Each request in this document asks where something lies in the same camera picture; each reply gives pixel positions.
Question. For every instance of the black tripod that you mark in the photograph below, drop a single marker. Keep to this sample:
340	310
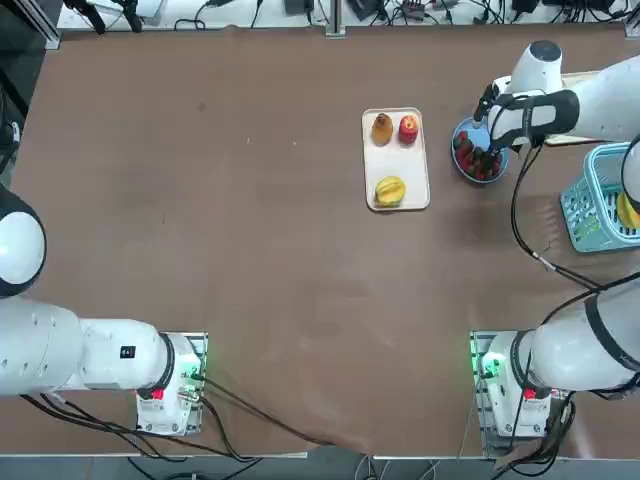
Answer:
97	17

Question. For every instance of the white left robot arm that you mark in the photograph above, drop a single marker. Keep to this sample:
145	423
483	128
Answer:
115	350

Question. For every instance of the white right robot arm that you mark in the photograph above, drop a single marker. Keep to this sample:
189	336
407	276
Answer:
600	100

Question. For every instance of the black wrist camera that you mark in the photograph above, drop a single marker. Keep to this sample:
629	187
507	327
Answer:
484	102

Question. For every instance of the yellow starfruit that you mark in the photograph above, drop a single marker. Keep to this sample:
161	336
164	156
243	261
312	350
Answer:
390	192

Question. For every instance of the blue plate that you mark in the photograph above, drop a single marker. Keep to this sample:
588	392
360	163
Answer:
467	127

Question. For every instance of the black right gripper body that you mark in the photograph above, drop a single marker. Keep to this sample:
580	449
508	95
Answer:
497	140

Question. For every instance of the dark purple strawberry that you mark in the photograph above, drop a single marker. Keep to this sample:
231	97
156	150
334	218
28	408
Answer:
498	162

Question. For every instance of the green fruit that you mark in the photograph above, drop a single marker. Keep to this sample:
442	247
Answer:
590	227

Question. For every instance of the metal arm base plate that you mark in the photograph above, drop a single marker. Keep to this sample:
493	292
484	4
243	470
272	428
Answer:
202	340
484	425

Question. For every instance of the black power adapter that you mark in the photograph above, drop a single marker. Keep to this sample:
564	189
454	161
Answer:
525	5

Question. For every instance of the dark red strawberry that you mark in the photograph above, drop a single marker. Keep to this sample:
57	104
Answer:
483	160

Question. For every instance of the aluminium profile rail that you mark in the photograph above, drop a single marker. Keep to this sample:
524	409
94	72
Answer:
45	30

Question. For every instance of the small brown pear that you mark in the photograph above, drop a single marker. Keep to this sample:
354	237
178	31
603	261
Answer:
381	130

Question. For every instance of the black power brick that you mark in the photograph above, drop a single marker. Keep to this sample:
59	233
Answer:
299	6
365	7

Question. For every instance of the yellow orange fruit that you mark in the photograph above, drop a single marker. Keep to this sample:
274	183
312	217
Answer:
627	216

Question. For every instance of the aluminium post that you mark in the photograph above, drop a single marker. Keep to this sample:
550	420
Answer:
335	20

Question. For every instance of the beige plastic tray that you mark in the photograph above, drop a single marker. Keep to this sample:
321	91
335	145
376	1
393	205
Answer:
395	165
565	140

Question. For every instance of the red apple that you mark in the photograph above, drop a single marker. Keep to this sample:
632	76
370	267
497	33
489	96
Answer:
408	130

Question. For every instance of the white box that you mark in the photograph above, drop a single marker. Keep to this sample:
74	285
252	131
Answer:
152	10

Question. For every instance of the light blue plastic basket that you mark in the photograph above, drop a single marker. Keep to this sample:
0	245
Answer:
580	210

